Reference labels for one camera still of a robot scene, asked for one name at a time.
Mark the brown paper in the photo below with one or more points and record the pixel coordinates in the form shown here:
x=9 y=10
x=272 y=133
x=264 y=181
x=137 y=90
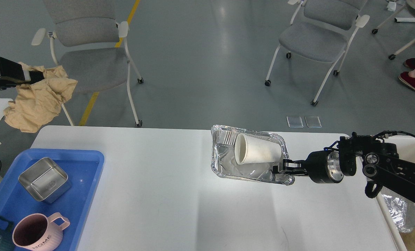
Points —
x=37 y=104

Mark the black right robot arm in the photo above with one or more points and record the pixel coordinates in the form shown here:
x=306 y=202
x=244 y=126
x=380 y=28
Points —
x=381 y=164

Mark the stainless steel rectangular box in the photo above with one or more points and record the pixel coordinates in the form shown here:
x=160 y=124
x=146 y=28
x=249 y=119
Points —
x=45 y=180

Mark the grey chair right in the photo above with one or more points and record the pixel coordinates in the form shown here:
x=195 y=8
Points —
x=318 y=43

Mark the grey chair left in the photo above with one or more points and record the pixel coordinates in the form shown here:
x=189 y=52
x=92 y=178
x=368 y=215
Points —
x=79 y=22

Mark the grey chair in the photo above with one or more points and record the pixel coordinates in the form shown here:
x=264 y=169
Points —
x=318 y=43
x=79 y=22

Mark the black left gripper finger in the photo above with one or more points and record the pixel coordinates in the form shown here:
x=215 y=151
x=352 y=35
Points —
x=12 y=74

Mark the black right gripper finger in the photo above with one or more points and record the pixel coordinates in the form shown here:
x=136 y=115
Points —
x=292 y=165
x=295 y=171

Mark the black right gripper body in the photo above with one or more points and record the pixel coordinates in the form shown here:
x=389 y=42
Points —
x=323 y=167

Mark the left floor socket plate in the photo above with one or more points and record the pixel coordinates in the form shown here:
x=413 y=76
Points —
x=295 y=121

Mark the pink HOME mug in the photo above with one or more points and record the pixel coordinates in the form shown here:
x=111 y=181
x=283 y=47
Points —
x=38 y=232

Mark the white paper cup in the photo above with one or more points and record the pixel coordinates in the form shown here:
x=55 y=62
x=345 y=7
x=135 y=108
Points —
x=248 y=149

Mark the right floor socket plate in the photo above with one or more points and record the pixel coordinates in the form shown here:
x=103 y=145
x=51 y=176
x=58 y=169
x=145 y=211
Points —
x=313 y=121

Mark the floor socket plate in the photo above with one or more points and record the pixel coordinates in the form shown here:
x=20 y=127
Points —
x=295 y=121
x=313 y=121

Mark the aluminium foil tray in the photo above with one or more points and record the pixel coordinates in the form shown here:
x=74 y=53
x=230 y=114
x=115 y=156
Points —
x=224 y=163

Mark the foil tray in bin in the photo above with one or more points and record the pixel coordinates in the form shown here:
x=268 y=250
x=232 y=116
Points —
x=401 y=209

